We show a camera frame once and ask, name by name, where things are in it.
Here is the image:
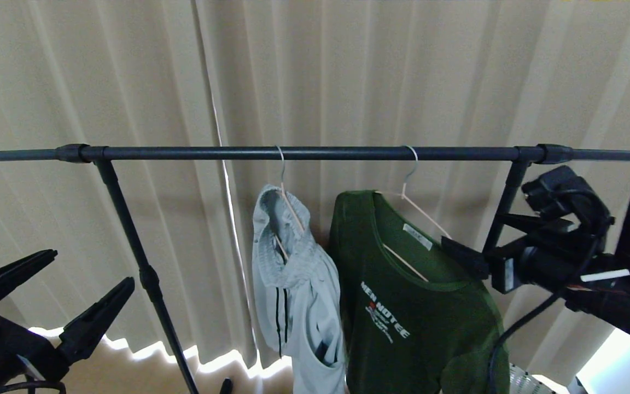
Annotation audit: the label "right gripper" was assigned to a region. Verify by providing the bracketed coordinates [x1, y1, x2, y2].
[441, 212, 630, 354]

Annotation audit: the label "pink clothes hanger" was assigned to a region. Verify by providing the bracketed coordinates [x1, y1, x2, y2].
[383, 146, 452, 282]
[275, 146, 307, 260]

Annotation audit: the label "green garment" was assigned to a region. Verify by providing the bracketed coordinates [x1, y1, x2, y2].
[329, 190, 511, 394]

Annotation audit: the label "pale grey shorts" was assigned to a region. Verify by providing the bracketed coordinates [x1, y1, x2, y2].
[252, 184, 347, 394]

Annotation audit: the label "white laundry basket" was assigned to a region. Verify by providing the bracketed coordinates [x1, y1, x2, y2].
[508, 366, 559, 394]

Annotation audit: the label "black clothes rack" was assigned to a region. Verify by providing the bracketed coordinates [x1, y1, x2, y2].
[0, 143, 630, 394]

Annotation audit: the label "beige curtain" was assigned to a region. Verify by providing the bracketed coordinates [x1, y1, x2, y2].
[0, 0, 630, 384]

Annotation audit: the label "black cable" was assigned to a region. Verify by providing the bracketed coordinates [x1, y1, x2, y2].
[487, 235, 614, 394]

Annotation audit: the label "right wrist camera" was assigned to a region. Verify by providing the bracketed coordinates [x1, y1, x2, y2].
[522, 165, 616, 241]

